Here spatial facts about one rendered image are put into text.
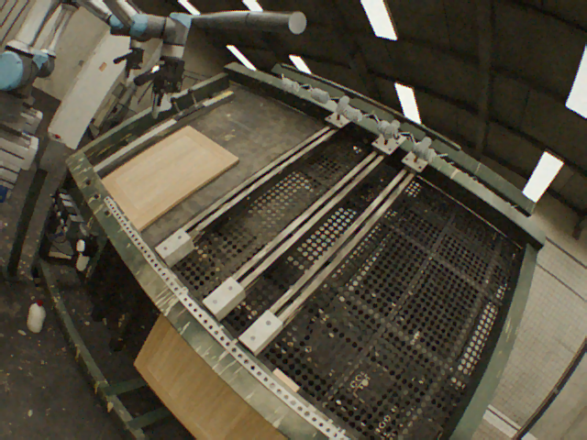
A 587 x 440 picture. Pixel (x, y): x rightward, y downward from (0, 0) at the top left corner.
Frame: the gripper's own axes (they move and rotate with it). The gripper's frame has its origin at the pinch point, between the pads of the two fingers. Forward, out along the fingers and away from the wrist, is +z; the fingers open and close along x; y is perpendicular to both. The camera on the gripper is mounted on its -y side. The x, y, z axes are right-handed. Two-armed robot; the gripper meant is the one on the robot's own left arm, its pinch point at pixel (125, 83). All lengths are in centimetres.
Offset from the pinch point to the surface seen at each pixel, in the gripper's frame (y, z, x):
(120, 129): 2.8, 28.2, 8.6
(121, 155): -1.1, 35.5, -15.9
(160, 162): 15, 34, -35
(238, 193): 30, 29, -82
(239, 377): -1, 56, -136
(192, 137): 33.5, 22.8, -28.9
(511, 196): 161, -3, -164
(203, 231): 13, 40, -87
